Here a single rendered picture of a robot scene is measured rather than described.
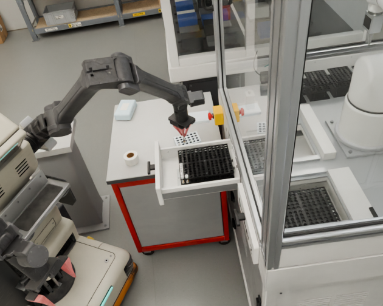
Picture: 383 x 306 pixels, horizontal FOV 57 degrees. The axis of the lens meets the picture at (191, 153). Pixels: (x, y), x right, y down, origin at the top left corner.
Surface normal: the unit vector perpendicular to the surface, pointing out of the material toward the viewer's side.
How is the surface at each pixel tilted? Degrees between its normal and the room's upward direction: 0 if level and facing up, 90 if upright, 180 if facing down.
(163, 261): 0
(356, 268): 90
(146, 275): 0
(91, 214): 90
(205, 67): 90
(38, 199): 0
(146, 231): 90
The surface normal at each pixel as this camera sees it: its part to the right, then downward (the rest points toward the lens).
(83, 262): -0.11, -0.72
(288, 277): 0.09, 0.68
